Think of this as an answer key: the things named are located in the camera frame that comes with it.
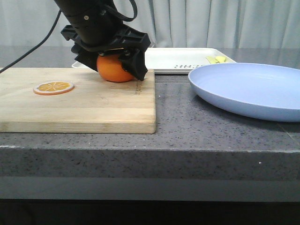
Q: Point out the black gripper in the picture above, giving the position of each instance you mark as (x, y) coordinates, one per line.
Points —
(89, 40)

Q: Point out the orange fruit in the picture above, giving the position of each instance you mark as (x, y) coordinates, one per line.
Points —
(109, 67)

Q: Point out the light blue plate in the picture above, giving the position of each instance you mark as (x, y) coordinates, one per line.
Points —
(259, 91)

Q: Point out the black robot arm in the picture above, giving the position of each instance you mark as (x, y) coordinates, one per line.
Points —
(95, 12)

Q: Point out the white rectangular tray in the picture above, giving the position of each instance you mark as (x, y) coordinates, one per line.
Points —
(181, 60)

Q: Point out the wooden cutting board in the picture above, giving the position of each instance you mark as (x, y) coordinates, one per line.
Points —
(93, 106)

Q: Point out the orange slice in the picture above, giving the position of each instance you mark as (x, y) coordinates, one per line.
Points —
(53, 88)

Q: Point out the yellow fruit slices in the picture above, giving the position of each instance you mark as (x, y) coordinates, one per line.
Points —
(216, 59)

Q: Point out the grey curtain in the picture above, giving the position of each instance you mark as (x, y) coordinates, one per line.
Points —
(174, 23)

